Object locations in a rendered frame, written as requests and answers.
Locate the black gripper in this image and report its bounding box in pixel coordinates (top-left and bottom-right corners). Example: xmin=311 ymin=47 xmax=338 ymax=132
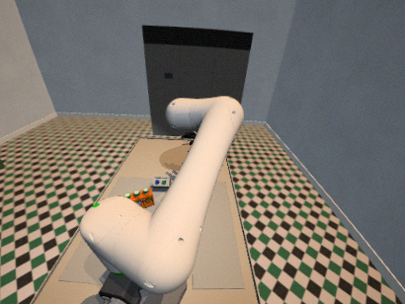
xmin=178 ymin=131 xmax=197 ymax=145

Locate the white button panel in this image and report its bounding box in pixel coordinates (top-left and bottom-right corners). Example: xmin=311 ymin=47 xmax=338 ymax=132
xmin=152 ymin=176 xmax=171 ymax=191

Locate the orange rectangular tube rack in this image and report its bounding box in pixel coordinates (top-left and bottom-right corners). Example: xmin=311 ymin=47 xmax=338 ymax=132
xmin=130 ymin=188 xmax=154 ymax=208

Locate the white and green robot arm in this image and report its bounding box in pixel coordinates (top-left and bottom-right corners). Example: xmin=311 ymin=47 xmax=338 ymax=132
xmin=79 ymin=96 xmax=244 ymax=304

